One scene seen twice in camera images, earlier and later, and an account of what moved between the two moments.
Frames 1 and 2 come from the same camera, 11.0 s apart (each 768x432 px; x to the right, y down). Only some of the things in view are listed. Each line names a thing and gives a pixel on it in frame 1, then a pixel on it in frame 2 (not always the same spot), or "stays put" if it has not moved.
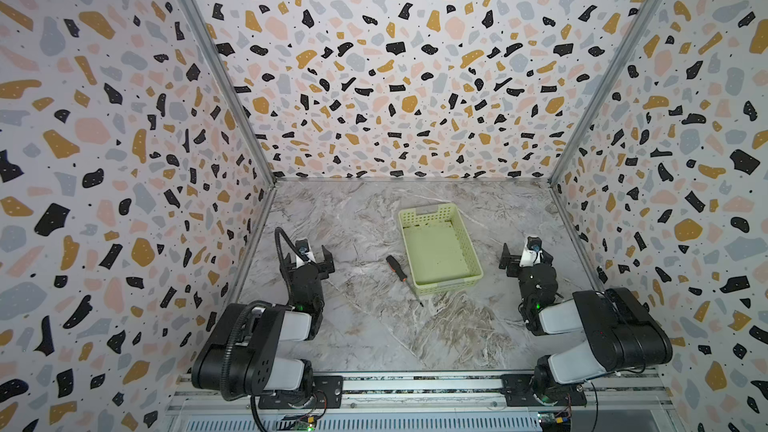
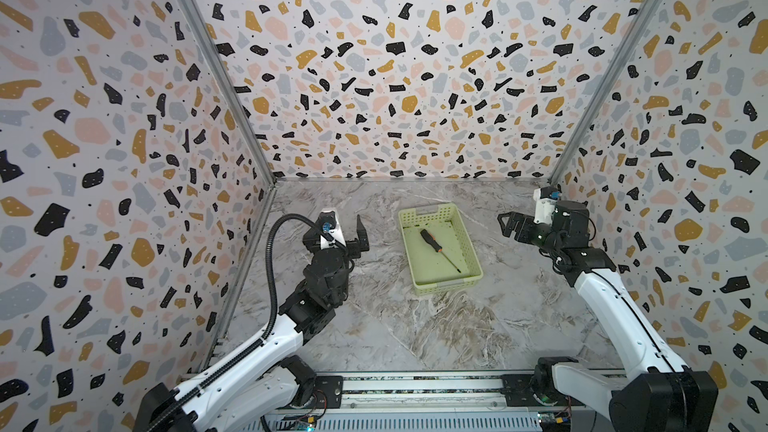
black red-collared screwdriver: (396, 268) -> (434, 243)
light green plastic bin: (439, 248) stays put
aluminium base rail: (441, 393) stays put
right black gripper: (529, 269) -> (533, 228)
